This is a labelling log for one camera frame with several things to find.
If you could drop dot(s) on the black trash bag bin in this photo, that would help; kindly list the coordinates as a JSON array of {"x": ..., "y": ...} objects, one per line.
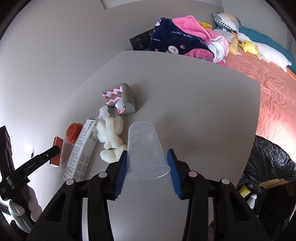
[{"x": 266, "y": 160}]

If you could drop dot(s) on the white foam piece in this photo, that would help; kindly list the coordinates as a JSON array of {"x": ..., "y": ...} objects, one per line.
[{"x": 108, "y": 132}]

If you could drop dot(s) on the long white printed box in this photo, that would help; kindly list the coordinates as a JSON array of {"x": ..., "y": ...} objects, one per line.
[{"x": 81, "y": 153}]

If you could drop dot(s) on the pink fleece blanket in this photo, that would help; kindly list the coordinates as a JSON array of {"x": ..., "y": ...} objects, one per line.
[{"x": 189, "y": 24}]

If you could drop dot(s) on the yellow duck plush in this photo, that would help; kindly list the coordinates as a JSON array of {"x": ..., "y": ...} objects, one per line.
[{"x": 248, "y": 46}]

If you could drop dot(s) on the pink bed sheet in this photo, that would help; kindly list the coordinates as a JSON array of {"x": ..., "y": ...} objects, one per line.
[{"x": 277, "y": 97}]

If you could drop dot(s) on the yellow packet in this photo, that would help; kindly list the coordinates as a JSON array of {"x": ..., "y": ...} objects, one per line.
[{"x": 244, "y": 191}]

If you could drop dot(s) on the black wall socket panel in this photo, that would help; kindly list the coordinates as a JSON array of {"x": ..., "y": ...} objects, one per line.
[{"x": 141, "y": 40}]

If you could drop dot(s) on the orange round plastic cap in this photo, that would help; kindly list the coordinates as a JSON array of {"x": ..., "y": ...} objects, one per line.
[{"x": 73, "y": 132}]

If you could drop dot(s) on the grey corner guard with tape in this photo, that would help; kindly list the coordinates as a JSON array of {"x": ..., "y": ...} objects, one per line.
[{"x": 128, "y": 97}]

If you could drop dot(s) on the brown cardboard piece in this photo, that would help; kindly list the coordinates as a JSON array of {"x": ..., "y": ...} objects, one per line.
[{"x": 275, "y": 183}]

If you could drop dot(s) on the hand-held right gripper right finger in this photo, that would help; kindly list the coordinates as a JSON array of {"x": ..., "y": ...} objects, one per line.
[{"x": 174, "y": 171}]

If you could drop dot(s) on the white pink striped blanket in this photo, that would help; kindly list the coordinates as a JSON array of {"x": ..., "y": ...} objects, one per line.
[{"x": 219, "y": 48}]

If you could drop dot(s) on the clear plastic measuring cup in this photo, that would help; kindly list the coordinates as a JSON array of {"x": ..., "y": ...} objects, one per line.
[{"x": 143, "y": 148}]

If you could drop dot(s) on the checkered pillow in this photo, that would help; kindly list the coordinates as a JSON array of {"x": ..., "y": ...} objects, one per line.
[{"x": 226, "y": 19}]

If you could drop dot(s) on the yellow corn plush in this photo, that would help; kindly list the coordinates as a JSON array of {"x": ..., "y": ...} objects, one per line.
[{"x": 233, "y": 46}]

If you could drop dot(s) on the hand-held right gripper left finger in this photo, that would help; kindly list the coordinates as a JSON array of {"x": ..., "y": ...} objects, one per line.
[{"x": 120, "y": 171}]

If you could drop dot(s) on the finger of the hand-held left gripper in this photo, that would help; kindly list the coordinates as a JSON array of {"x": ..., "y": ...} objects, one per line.
[
  {"x": 5, "y": 143},
  {"x": 41, "y": 158}
]

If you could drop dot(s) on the white goose plush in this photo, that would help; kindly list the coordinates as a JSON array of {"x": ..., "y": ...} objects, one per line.
[{"x": 272, "y": 54}]

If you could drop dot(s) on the small red pink box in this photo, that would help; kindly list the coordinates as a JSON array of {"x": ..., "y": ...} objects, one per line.
[{"x": 55, "y": 160}]

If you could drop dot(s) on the person's left hand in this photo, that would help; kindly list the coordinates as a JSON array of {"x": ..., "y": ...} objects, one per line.
[{"x": 31, "y": 197}]

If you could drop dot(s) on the navy printed fleece blanket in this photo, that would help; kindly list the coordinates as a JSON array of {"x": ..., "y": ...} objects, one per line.
[{"x": 171, "y": 34}]

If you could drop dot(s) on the yellow soft toy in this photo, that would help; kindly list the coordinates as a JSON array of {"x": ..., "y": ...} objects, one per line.
[{"x": 204, "y": 24}]

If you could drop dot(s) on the white green plastic bottle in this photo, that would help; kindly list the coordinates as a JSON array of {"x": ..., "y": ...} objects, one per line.
[{"x": 252, "y": 200}]

